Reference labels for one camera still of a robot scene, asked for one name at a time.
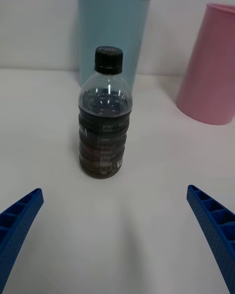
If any pink plastic bin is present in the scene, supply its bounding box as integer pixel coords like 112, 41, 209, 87
176, 2, 235, 125

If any pale blue plastic bin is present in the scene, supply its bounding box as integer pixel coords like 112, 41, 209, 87
76, 0, 153, 90

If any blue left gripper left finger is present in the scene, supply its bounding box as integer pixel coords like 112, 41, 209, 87
0, 188, 45, 294

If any dark plastic bottle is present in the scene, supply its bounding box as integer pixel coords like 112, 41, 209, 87
78, 46, 133, 179

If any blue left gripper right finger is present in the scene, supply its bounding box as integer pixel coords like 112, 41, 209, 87
187, 184, 235, 294

